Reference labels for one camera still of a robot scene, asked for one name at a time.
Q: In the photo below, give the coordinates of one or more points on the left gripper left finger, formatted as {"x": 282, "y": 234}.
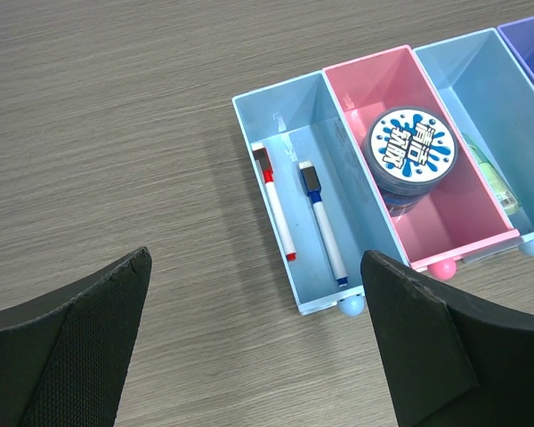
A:
{"x": 64, "y": 356}

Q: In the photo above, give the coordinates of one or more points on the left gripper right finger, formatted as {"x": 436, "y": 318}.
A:
{"x": 450, "y": 358}

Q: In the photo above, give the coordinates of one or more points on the light green eraser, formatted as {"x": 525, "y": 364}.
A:
{"x": 501, "y": 190}

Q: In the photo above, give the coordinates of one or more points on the blue glue bottle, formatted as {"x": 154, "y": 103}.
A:
{"x": 409, "y": 151}

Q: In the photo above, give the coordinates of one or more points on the blue cap white marker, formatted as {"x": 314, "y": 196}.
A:
{"x": 312, "y": 186}

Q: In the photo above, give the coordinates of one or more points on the red cap white marker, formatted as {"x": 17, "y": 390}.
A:
{"x": 261, "y": 156}

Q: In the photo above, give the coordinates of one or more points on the pink bin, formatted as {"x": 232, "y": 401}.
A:
{"x": 460, "y": 217}

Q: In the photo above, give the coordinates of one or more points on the leftmost light blue bin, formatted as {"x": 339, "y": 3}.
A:
{"x": 299, "y": 120}

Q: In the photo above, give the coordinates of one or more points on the light blue bin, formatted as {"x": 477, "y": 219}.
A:
{"x": 491, "y": 100}
{"x": 299, "y": 120}

